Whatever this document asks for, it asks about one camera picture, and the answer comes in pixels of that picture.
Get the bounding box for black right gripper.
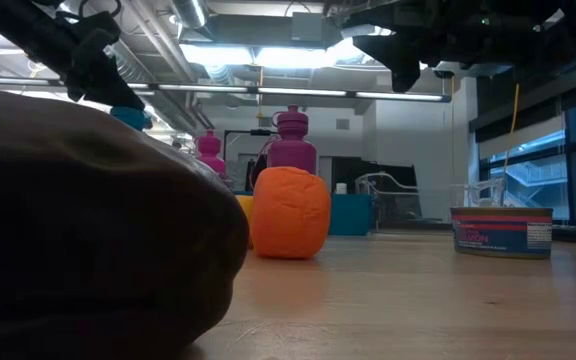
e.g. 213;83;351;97
327;0;559;94

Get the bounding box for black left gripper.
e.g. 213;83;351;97
60;9;147;112

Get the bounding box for pink squeeze bottle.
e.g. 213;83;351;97
195;129;227;176

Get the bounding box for dark maroon food toy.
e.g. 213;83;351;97
0;88;250;360

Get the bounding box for purple squeeze bottle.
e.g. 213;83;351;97
253;103;318;189

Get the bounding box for yellow food toy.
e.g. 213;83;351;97
235;193;255;250

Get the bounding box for silver-lid tin can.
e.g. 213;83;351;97
450;206;554;260

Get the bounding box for orange blocky food toy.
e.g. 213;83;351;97
250;166;332;260

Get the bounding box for grey ceiling box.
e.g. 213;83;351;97
290;12;325;42

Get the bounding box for long light bar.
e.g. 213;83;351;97
0;74;453;104

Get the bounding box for black background monitor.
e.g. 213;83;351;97
330;157;418;195

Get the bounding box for clear plastic bin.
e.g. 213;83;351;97
355;172;507;224
220;167;249;194

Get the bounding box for teal plastic bin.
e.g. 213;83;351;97
231;189;373;237

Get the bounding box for large window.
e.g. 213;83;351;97
477;94;576;226

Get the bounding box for silver ceiling duct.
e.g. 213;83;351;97
170;0;209;31

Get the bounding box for yellow hanging cable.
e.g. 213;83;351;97
501;82;522;169

